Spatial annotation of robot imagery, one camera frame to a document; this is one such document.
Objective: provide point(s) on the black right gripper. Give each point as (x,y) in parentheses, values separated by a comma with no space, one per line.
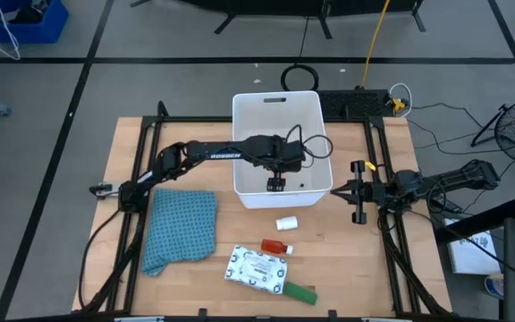
(376,193)

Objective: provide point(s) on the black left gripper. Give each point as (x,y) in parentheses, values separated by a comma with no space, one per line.
(271,154)

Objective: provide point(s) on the white pill bottle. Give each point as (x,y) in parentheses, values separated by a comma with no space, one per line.
(286,223)

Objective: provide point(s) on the red liquid bottle white cap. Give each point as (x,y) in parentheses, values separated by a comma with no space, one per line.
(275,246)

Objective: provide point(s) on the white printed plastic package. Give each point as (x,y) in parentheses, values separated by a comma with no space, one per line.
(256,269)

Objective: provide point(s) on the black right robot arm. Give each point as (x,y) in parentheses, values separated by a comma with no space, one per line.
(463,177)

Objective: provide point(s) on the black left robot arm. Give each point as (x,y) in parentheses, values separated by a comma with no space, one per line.
(222,149)

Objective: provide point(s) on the white perforated plastic basket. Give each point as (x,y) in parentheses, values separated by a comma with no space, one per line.
(280,112)

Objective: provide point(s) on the blue plastic bin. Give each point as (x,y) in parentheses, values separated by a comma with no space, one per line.
(38,29)

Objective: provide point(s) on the yellow tape tab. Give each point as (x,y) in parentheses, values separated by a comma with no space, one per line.
(370,166)

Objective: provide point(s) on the blue patterned folded cloth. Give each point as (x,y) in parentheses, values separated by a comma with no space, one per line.
(180,228)

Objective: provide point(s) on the white paper sheet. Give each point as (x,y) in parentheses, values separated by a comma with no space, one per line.
(472,250)

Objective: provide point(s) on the black partition screen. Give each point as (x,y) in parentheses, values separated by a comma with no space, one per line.
(284,5)

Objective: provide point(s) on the black floor fan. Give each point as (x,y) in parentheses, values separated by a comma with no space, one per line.
(514,123)

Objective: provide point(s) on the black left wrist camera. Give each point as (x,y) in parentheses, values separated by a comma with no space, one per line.
(294,156)

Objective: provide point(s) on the black metal table frame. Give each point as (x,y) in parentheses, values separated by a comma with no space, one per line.
(186,119)

